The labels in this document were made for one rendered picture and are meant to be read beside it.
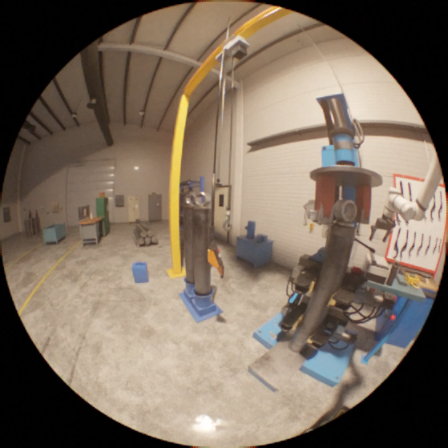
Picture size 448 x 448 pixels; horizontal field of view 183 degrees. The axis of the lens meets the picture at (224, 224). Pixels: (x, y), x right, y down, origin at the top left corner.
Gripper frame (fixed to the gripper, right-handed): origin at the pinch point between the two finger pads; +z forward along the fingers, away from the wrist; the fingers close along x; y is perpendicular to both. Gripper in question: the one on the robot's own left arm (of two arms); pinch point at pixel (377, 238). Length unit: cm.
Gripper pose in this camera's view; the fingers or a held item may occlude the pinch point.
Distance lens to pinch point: 109.6
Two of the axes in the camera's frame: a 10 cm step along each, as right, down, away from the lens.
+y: 4.2, -5.4, 7.3
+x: -8.9, -1.1, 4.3
